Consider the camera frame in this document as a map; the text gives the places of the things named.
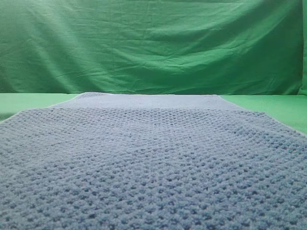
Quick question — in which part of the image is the blue waffle-weave towel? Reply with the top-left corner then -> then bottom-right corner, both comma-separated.
0,93 -> 307,230

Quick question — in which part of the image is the green backdrop cloth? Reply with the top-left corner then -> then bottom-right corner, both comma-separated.
0,0 -> 307,95

